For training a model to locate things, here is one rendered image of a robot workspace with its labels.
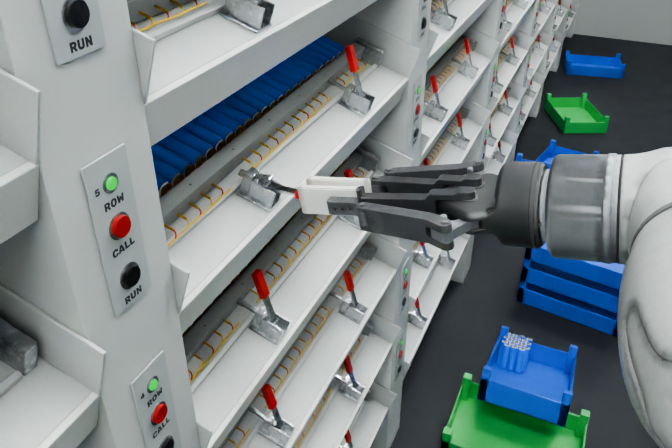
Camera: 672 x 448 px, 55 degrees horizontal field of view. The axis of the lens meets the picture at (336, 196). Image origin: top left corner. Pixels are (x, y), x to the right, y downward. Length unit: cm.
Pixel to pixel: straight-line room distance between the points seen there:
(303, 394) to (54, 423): 54
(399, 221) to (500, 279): 158
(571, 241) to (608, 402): 132
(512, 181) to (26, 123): 37
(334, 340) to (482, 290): 108
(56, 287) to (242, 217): 25
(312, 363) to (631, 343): 68
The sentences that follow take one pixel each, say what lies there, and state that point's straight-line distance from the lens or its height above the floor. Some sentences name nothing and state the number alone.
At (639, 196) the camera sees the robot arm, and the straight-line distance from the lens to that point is 52.
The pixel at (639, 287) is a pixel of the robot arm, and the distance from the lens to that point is 42.
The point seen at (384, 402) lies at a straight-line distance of 147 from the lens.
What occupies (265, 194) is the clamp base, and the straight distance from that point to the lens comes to 67.
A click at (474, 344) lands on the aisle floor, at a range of 190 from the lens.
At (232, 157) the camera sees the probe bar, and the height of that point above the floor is 97.
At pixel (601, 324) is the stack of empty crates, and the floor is 3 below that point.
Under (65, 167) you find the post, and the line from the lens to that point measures 42.
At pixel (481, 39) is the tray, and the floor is 78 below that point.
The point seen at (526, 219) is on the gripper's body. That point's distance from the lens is 55.
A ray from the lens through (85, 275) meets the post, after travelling 46.
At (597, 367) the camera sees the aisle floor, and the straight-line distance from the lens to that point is 193.
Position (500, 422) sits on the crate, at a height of 0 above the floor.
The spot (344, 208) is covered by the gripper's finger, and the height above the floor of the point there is 96.
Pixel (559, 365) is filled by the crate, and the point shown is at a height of 1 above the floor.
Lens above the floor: 129
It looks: 31 degrees down
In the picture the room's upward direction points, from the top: straight up
